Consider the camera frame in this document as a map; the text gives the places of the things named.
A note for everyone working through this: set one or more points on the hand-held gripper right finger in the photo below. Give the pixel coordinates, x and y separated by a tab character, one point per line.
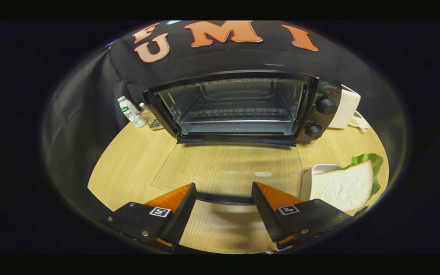
267	215

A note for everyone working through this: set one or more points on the black toaster oven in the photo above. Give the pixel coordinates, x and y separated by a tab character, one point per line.
325	116

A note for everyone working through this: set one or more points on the white slot toaster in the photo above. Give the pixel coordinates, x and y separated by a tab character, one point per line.
348	107

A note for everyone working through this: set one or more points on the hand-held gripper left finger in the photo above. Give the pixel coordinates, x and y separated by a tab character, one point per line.
180	217

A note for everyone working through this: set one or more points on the white ribbed tray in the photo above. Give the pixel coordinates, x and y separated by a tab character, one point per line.
319	170

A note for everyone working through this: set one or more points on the white bottle with green label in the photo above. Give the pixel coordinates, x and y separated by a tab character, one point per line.
130	110

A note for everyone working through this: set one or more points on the bread and lettuce sandwich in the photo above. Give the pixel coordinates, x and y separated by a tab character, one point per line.
342	185

